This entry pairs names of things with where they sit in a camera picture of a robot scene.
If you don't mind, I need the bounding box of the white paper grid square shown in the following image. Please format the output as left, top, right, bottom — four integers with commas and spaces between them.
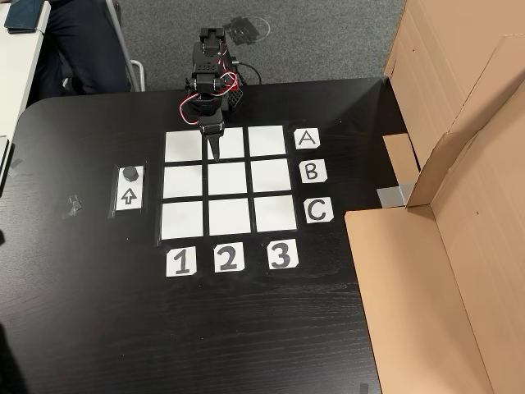
253, 195, 297, 232
161, 201, 204, 241
165, 131, 203, 163
250, 158, 291, 193
208, 162, 249, 196
163, 165, 203, 199
248, 126, 286, 157
208, 198, 252, 236
208, 127, 245, 160

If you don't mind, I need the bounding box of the paper label letter A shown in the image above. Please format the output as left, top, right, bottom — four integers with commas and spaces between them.
294, 128, 321, 150

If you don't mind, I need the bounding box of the paper label letter B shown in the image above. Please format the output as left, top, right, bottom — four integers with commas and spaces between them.
299, 159, 328, 184

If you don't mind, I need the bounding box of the white arrow paper sheet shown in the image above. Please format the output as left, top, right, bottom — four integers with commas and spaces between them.
116, 165, 144, 212

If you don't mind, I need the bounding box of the black floor tape patch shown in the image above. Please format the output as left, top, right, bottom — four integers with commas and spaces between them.
223, 16, 263, 45

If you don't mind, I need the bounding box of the paper label number 2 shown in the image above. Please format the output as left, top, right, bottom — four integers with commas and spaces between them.
214, 244, 246, 273

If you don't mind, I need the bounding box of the paper label number 1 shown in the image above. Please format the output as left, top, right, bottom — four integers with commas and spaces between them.
166, 247, 197, 278

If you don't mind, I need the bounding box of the silver metal chair leg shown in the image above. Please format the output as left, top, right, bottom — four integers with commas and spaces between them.
104, 0, 147, 92

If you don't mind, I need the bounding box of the paper label number 3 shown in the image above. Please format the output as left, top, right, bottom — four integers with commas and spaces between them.
267, 239, 299, 270

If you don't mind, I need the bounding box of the paper label letter C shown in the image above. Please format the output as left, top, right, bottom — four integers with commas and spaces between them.
305, 197, 334, 225

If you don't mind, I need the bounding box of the crumpled grey tape scrap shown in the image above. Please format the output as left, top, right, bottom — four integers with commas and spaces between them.
61, 195, 83, 218

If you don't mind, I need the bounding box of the person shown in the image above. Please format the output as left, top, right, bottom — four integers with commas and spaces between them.
30, 0, 133, 98

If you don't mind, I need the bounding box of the white desk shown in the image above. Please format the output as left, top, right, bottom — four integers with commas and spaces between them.
0, 0, 53, 139

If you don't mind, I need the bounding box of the dark blue notebook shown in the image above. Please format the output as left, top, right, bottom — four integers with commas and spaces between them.
4, 0, 44, 34

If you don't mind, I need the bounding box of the large brown cardboard sheet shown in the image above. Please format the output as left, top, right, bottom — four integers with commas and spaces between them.
344, 34, 525, 394
381, 0, 525, 188

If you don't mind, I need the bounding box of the red white servo wire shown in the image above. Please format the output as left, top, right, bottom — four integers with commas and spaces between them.
178, 71, 240, 126

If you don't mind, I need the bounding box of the black power cable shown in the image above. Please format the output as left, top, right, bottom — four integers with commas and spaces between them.
236, 62, 263, 86

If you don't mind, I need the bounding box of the grey duct tape strip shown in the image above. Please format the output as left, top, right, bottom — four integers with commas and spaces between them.
377, 184, 415, 208

